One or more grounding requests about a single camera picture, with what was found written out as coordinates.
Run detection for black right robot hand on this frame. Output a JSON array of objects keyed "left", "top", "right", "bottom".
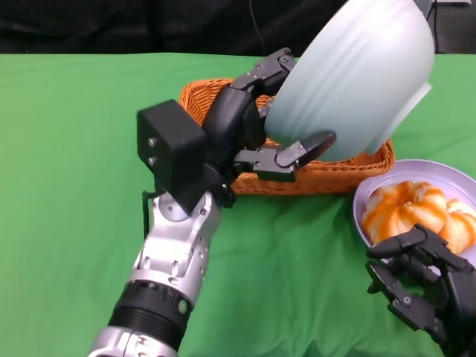
[{"left": 366, "top": 222, "right": 476, "bottom": 357}]

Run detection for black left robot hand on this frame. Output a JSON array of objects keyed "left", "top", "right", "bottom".
[{"left": 202, "top": 47, "right": 338, "bottom": 209}]

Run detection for orange ring doughnut bread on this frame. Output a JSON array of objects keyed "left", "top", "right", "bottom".
[{"left": 438, "top": 199, "right": 476, "bottom": 256}]

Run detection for white orange striped bun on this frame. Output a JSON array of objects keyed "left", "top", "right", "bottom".
[{"left": 362, "top": 181, "right": 447, "bottom": 245}]

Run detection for grey-green round bowl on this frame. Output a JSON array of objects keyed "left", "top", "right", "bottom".
[{"left": 264, "top": 0, "right": 436, "bottom": 163}]

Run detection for orange wicker basket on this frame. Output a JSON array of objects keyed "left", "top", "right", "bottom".
[{"left": 179, "top": 77, "right": 395, "bottom": 196}]

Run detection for white round plate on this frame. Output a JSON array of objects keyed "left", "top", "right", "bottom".
[{"left": 352, "top": 159, "right": 476, "bottom": 265}]

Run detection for black backdrop cloth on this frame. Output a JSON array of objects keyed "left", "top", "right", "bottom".
[{"left": 0, "top": 0, "right": 350, "bottom": 59}]

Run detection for green tablecloth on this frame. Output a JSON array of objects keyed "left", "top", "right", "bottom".
[{"left": 0, "top": 54, "right": 476, "bottom": 357}]

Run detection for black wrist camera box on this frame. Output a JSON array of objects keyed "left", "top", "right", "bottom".
[{"left": 136, "top": 99, "right": 208, "bottom": 213}]

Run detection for thin black cable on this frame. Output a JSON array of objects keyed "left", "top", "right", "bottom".
[{"left": 431, "top": 0, "right": 442, "bottom": 55}]

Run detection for grey metal stand frame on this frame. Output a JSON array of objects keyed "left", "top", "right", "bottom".
[{"left": 416, "top": 0, "right": 472, "bottom": 18}]

